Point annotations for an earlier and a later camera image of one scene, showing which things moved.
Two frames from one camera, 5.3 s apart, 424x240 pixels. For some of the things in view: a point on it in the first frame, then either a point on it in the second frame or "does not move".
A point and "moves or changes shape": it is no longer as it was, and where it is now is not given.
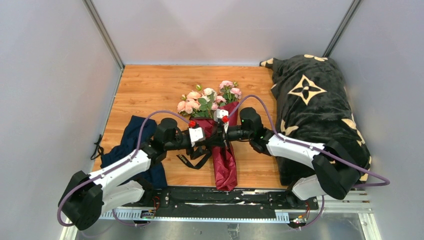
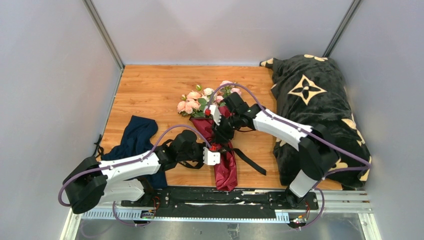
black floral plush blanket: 312,102 does not move
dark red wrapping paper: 220,133 does not move
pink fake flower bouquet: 195,104 does not move
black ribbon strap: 217,139 moves or changes shape
